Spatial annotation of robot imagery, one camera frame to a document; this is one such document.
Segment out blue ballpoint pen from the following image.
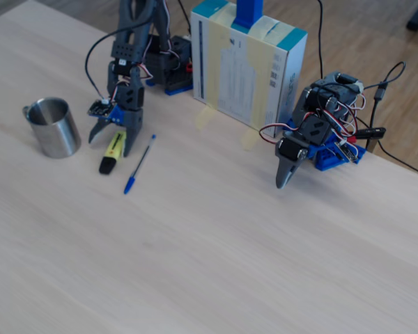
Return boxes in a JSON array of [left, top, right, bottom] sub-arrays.
[[123, 134, 157, 195]]

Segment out dark grey fixed gripper finger with camera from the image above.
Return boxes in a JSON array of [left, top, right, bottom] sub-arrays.
[[123, 109, 144, 158]]

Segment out grey moving gripper finger without camera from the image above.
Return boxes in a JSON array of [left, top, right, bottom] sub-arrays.
[[288, 159, 302, 184]]

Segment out dark grey gripper body with camera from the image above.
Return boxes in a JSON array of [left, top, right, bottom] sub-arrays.
[[116, 84, 146, 115]]

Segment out beige masking tape strip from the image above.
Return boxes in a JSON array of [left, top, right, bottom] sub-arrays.
[[194, 3, 233, 132], [239, 15, 283, 152]]

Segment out grey fixed gripper finger without camera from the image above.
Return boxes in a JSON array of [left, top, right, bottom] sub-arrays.
[[274, 157, 295, 191]]

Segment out yellow highlighter pen black cap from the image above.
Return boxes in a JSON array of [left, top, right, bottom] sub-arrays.
[[98, 130, 128, 175]]

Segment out blue camera post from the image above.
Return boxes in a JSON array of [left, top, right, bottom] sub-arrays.
[[231, 0, 264, 34]]

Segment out grey gripper body without camera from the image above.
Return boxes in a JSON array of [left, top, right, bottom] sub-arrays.
[[275, 113, 332, 164]]

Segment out silver metal cup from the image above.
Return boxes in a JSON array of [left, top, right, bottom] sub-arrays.
[[22, 96, 82, 160]]

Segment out thin black hanging cable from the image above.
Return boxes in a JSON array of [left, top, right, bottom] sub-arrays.
[[315, 0, 325, 80]]

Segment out red white black servo wire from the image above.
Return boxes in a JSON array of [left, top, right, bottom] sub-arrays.
[[258, 123, 302, 144]]

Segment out grey arm without camera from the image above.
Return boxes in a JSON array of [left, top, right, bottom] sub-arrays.
[[291, 70, 366, 140]]

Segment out black looped USB cable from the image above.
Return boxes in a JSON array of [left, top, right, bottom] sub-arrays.
[[363, 61, 408, 154]]

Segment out blue base under camera arm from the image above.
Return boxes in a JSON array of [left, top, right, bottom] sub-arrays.
[[164, 83, 195, 96]]

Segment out blue base under camera-less arm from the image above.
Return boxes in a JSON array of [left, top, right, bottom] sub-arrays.
[[281, 118, 367, 172]]

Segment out dark grey moving gripper finger with camera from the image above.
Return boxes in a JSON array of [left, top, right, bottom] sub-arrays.
[[87, 118, 118, 145]]

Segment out black connector plug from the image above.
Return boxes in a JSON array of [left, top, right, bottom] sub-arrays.
[[354, 127, 387, 141]]

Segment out small motor controller board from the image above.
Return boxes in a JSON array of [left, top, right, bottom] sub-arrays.
[[335, 141, 360, 163]]

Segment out white cardboard box teal edge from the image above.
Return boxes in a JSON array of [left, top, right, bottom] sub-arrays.
[[189, 0, 309, 138]]

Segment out blue wrist camera board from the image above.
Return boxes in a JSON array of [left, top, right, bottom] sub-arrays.
[[86, 99, 126, 127]]

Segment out dark grey arm with camera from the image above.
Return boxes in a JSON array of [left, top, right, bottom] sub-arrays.
[[107, 0, 193, 92]]

